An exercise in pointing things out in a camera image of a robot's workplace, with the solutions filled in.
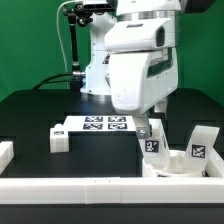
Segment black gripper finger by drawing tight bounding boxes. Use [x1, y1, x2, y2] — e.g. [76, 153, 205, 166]
[154, 101, 167, 113]
[134, 115, 150, 139]

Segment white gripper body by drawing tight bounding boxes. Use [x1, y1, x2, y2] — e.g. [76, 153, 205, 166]
[108, 48, 178, 116]

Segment white round stool seat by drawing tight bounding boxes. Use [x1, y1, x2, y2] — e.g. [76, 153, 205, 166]
[142, 150, 205, 178]

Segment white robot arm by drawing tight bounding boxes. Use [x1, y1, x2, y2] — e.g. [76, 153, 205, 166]
[83, 0, 216, 139]

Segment white marker tag sheet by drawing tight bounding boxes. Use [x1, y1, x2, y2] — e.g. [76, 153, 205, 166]
[63, 115, 135, 132]

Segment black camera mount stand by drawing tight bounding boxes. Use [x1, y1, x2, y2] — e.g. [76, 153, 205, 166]
[63, 3, 93, 91]

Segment white U-shaped fence wall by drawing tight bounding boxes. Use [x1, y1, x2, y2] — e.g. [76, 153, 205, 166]
[0, 140, 224, 205]

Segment white cable on stand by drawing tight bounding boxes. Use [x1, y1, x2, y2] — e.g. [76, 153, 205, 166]
[55, 0, 81, 74]

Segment black cables on table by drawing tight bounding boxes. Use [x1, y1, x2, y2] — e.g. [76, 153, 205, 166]
[32, 72, 83, 91]

